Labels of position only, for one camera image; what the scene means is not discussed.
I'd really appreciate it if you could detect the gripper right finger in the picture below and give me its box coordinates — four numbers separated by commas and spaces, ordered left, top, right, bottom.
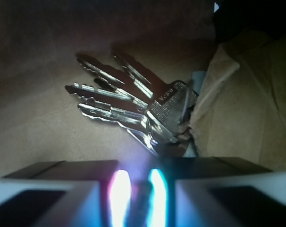
147, 157, 286, 227

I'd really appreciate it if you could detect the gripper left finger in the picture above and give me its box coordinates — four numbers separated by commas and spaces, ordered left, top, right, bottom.
0, 160, 131, 227

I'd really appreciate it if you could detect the silver key bunch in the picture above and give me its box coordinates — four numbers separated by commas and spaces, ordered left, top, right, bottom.
65, 49, 198, 157

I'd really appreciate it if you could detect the brown paper bag bin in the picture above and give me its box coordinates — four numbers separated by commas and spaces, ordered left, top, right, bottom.
0, 0, 286, 178

